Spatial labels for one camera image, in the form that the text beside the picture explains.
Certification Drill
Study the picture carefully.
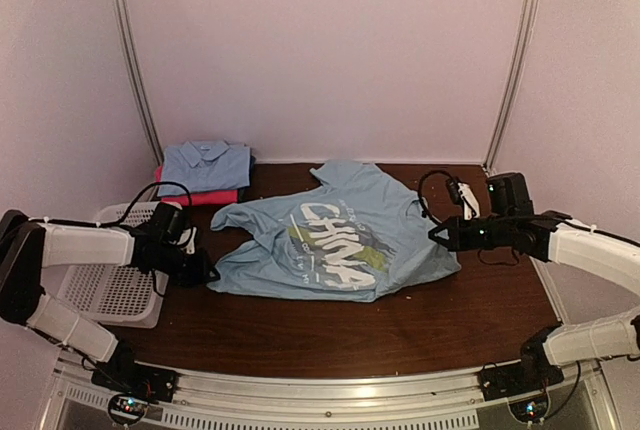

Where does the light blue shirt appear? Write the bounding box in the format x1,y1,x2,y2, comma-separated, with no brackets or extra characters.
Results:
160,140,252,191

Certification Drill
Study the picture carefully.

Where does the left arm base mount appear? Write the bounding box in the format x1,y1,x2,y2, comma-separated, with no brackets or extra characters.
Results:
87,342,178,404

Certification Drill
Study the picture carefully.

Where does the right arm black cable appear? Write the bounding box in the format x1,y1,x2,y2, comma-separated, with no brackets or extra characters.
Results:
416,169,461,224

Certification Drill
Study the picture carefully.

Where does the right aluminium corner post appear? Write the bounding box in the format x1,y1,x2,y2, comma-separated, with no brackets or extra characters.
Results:
483,0,540,174

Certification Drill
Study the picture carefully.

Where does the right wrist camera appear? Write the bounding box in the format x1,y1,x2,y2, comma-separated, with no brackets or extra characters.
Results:
446,177,480,220

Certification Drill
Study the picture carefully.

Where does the white plastic laundry basket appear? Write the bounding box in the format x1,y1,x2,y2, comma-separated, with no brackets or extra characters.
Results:
52,202,184,333

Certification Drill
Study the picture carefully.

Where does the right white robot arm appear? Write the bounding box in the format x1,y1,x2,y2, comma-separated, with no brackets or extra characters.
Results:
419,172,639,392

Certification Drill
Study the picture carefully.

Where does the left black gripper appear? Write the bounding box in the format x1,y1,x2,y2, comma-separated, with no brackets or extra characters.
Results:
149,242,220,289

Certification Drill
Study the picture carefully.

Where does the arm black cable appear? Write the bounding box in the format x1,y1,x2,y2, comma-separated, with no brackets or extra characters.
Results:
416,169,461,224
94,180,194,231

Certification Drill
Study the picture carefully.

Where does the aluminium corner post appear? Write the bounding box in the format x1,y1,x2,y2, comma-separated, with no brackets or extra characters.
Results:
113,0,163,165
483,0,540,174

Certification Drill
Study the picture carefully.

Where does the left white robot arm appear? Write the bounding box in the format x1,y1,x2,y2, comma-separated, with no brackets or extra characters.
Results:
1,202,220,394

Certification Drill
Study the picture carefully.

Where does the aluminium front rail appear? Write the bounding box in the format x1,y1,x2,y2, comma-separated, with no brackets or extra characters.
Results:
39,353,616,430

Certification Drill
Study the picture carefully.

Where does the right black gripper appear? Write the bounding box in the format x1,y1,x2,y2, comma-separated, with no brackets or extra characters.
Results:
428,215,514,254

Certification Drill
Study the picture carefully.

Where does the blue printed garment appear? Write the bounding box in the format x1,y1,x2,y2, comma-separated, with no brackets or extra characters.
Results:
207,161,461,303

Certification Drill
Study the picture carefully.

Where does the folded dark blue cloth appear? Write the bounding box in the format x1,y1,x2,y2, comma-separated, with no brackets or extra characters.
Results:
237,154,256,203

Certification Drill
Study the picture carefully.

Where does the left aluminium corner post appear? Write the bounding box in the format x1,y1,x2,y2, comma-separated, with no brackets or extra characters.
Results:
113,0,163,165

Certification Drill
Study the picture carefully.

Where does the folded pink cloth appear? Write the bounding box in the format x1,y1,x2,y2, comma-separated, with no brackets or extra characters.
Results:
155,166,238,207

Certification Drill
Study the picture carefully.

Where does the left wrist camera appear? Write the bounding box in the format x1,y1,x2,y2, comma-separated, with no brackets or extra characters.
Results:
176,227,198,255

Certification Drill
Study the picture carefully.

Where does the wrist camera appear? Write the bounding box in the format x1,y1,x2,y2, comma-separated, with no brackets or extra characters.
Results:
176,227,198,255
446,177,480,220

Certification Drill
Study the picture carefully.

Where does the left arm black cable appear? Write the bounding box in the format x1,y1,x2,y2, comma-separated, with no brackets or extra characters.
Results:
94,180,194,231

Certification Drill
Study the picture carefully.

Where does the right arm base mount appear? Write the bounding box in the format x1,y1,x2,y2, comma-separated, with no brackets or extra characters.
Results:
477,324,564,401

